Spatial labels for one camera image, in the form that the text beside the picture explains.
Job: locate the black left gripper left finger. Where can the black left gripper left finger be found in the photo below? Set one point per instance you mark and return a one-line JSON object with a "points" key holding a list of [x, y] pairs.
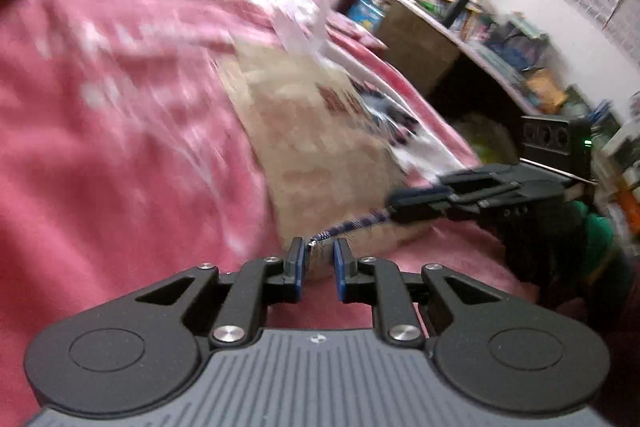
{"points": [[141, 350]]}

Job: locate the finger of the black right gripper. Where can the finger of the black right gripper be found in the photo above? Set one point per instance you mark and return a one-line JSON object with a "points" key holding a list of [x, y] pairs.
{"points": [[465, 181], [450, 204]]}

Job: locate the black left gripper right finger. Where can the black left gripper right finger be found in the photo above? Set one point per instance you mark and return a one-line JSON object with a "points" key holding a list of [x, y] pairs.
{"points": [[499, 351]]}

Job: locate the beige printed shopping bag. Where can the beige printed shopping bag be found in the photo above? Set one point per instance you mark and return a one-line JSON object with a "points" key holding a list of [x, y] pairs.
{"points": [[301, 151]]}

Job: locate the black cylinder bottle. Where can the black cylinder bottle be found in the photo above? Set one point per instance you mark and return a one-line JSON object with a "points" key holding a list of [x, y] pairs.
{"points": [[453, 11]]}

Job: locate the red floral blanket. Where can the red floral blanket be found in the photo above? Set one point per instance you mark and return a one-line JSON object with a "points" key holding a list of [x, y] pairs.
{"points": [[122, 160]]}

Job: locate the blue duck package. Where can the blue duck package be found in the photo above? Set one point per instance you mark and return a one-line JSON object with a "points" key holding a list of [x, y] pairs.
{"points": [[367, 15]]}

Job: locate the black camera box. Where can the black camera box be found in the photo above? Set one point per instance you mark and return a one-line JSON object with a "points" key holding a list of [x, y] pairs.
{"points": [[561, 143]]}

